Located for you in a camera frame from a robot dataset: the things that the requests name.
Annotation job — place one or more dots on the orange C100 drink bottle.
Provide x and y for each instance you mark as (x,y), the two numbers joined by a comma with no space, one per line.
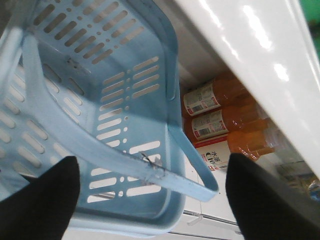
(228,119)
(221,91)
(216,151)

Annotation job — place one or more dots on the white shelf unit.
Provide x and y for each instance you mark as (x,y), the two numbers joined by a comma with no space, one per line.
(267,44)

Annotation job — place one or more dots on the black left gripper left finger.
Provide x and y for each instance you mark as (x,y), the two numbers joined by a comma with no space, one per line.
(42,210)

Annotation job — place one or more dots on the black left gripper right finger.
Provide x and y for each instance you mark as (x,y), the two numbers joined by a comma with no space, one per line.
(265,208)

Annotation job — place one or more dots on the light blue plastic basket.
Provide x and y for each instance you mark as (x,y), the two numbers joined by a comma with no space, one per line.
(98,80)

